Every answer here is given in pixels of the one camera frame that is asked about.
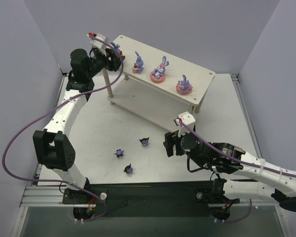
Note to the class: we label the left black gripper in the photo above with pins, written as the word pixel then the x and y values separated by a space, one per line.
pixel 114 62

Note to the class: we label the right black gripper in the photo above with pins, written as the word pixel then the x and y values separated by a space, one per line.
pixel 172 143

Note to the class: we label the purple bunny with red cake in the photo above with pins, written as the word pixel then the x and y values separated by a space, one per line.
pixel 138 66

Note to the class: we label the large bunny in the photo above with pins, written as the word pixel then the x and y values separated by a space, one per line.
pixel 158 74

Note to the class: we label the purple imp figure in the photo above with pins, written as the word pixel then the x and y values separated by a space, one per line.
pixel 119 153

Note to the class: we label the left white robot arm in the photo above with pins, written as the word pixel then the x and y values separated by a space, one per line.
pixel 52 145

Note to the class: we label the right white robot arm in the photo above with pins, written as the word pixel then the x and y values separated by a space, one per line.
pixel 239 174

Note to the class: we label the light wooden two-tier shelf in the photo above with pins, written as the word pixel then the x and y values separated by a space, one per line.
pixel 158 86

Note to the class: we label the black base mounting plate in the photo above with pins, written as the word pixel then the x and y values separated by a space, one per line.
pixel 166 199

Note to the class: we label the black-headed figure purple bow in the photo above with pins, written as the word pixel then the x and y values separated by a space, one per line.
pixel 144 141

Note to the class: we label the black imp figure front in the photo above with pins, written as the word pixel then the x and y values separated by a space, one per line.
pixel 128 169

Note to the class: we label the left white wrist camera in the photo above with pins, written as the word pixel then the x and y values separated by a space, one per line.
pixel 96 41

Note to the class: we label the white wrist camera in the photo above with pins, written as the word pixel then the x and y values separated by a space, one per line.
pixel 186 122
pixel 96 41

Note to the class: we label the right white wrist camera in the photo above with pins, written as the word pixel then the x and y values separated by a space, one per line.
pixel 186 122

